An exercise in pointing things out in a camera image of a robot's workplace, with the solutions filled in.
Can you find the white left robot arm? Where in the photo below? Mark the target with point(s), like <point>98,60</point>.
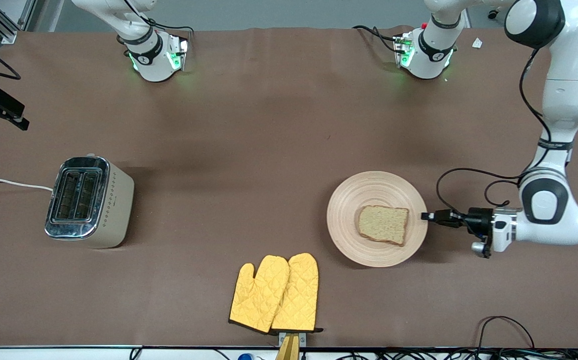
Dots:
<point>568,65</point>

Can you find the aluminium frame profile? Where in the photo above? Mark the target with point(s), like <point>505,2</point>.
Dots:
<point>4,32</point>

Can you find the yellow quilted oven mitt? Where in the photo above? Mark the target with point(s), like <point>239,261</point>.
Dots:
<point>298,295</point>
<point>259,295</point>

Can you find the brown toast slice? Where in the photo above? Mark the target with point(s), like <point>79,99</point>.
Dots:
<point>383,225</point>

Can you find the white paper scrap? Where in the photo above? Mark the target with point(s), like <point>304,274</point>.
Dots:
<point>477,43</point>

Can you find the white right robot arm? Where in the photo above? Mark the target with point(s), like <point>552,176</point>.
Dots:
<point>154,65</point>

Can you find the cream and chrome toaster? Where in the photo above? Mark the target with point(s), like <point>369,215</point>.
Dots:
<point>89,205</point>

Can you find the blue round cap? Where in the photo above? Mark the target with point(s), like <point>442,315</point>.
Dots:
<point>245,357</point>

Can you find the round wooden plate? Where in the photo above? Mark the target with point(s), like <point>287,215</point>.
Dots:
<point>348,220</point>

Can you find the small metal bracket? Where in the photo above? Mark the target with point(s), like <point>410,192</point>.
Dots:
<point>302,339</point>

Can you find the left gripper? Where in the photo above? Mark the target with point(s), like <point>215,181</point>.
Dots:
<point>479,219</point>

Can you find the black chair caster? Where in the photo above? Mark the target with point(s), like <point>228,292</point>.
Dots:
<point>493,14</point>

